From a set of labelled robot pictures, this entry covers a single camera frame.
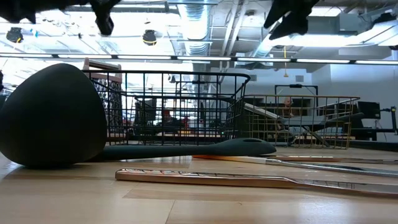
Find silver slanted ceiling duct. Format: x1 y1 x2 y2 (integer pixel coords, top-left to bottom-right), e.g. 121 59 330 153
248 30 280 58

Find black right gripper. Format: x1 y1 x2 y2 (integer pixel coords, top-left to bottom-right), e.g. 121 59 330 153
263 0 322 40

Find black background monitor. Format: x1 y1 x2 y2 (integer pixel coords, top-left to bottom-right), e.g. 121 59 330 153
357 101 382 121

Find dark green silicone spatula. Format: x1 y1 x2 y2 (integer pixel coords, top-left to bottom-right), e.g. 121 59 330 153
0 63 108 167

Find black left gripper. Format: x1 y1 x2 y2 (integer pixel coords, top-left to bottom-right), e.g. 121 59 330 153
0 0 122 35

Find orange-handled table knife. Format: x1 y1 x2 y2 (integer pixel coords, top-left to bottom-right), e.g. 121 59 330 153
192 154 398 179

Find copper coloured cutlery piece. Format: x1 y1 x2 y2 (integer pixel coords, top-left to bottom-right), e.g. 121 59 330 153
114 167 398 199
267 154 398 165

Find yellow hanging cord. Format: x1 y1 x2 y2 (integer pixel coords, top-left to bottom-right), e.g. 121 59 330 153
282 45 289 78

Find long ceiling light strip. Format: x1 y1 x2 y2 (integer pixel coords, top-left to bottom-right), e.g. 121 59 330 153
0 53 398 65

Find person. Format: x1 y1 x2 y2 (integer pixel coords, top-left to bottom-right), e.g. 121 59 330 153
281 96 295 118

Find silver round ceiling duct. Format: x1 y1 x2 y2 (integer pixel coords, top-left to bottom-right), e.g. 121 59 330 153
177 0 215 57

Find pink box grater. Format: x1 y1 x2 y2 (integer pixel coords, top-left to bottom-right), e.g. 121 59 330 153
81 57 124 147

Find black metal rig frame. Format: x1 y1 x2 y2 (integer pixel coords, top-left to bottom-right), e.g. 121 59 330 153
349 139 398 152

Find gold wire basket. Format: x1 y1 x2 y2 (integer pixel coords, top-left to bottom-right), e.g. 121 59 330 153
241 94 361 149

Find black background rig frame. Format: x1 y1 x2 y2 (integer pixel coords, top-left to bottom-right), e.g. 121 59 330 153
274 83 319 98

